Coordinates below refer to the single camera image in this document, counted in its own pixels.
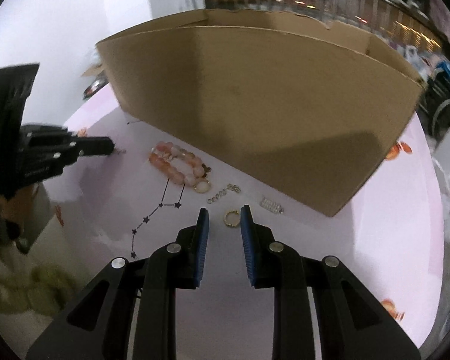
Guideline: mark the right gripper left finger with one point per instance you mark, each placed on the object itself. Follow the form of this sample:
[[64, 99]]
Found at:
[[129, 308]]

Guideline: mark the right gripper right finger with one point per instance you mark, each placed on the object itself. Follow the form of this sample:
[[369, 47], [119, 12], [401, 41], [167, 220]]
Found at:
[[320, 307]]

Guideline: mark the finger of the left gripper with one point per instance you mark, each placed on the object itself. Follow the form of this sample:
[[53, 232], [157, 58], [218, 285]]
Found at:
[[94, 146]]

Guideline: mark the silver chain link jewelry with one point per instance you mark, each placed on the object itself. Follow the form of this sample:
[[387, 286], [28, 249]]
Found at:
[[230, 188]]

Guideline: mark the silver crystal clip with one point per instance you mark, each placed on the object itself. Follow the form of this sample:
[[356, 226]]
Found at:
[[272, 206]]

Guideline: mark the brown cardboard box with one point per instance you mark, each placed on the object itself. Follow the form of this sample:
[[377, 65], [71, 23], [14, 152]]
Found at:
[[307, 108]]

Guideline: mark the wheelchair with blue bag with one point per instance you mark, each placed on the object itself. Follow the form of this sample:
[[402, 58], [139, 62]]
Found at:
[[434, 104]]

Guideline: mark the metal balcony railing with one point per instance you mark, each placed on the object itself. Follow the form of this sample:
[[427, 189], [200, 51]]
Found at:
[[389, 19]]

